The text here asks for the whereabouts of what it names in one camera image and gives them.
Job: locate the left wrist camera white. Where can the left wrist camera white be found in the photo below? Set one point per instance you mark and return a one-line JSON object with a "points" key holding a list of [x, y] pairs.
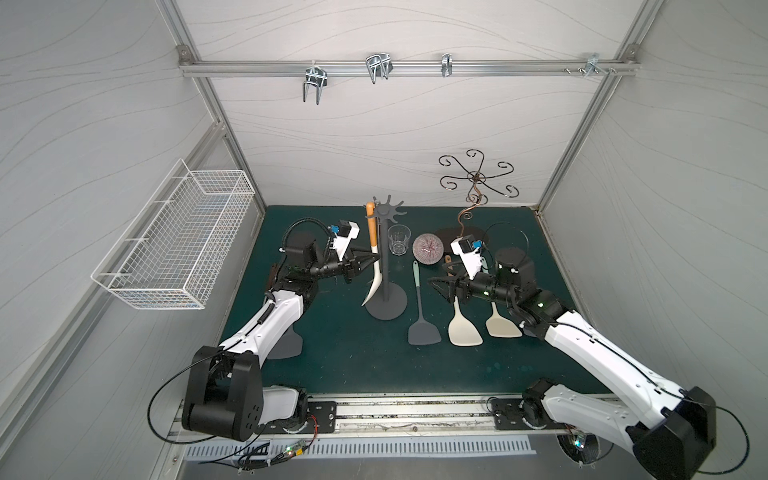
{"points": [[342, 234]]}

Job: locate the small metal hook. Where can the small metal hook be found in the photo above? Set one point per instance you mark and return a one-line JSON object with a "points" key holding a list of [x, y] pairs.
{"points": [[446, 65]]}

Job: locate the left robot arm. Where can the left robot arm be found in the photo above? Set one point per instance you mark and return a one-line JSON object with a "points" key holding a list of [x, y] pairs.
{"points": [[225, 395]]}

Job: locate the grey utensil mint handle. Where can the grey utensil mint handle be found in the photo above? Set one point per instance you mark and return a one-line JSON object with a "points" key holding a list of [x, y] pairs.
{"points": [[421, 332]]}

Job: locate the cream utensil orange handle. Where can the cream utensil orange handle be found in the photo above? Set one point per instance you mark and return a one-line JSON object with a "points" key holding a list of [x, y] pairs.
{"points": [[372, 223]]}

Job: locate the cream spatula mint handle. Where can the cream spatula mint handle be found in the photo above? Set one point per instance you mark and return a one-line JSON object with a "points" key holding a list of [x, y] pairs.
{"points": [[500, 327]]}

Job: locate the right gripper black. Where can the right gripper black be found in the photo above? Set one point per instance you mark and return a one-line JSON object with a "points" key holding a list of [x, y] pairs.
{"points": [[459, 285]]}

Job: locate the clear drinking glass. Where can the clear drinking glass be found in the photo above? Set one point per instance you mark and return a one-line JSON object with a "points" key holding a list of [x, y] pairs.
{"points": [[399, 236]]}

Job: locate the white wire basket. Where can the white wire basket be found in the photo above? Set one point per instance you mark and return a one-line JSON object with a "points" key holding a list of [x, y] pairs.
{"points": [[170, 255]]}

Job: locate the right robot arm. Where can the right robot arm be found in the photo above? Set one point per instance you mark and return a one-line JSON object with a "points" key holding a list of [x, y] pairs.
{"points": [[668, 429]]}

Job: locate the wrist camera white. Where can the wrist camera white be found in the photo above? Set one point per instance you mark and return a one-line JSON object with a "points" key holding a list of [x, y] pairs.
{"points": [[342, 234], [470, 250]]}

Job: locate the metal double hook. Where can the metal double hook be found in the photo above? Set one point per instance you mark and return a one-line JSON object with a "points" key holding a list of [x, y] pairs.
{"points": [[316, 79]]}

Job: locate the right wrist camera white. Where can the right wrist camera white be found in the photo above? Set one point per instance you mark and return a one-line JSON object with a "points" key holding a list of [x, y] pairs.
{"points": [[470, 250]]}

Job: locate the pink striped bowl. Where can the pink striped bowl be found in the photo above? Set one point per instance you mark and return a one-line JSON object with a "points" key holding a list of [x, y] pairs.
{"points": [[428, 249]]}

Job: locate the metal bracket hook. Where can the metal bracket hook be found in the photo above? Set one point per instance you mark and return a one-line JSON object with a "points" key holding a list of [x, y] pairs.
{"points": [[591, 67]]}

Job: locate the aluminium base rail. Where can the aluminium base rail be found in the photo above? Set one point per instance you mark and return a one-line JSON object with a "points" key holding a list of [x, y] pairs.
{"points": [[471, 414]]}

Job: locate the grey turner mint handle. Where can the grey turner mint handle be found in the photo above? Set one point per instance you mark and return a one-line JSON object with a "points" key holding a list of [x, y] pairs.
{"points": [[288, 346]]}

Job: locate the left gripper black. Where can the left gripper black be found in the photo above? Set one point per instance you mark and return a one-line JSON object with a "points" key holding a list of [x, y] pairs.
{"points": [[347, 267]]}

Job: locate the brown metal scroll stand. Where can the brown metal scroll stand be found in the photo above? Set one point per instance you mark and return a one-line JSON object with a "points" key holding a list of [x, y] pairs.
{"points": [[478, 183]]}

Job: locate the white spatula light wood handle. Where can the white spatula light wood handle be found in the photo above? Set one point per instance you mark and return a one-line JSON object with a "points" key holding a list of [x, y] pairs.
{"points": [[461, 330]]}

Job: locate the aluminium top rail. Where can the aluminium top rail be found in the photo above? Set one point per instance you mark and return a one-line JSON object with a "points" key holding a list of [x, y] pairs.
{"points": [[626, 66]]}

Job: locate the metal wire hook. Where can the metal wire hook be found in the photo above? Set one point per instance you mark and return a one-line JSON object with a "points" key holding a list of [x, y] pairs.
{"points": [[379, 65]]}

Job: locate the grey utensil rack stand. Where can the grey utensil rack stand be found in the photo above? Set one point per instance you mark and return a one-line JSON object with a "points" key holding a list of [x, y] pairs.
{"points": [[390, 300]]}

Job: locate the white vent strip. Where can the white vent strip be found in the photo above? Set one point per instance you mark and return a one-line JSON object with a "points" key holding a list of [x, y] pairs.
{"points": [[376, 447]]}

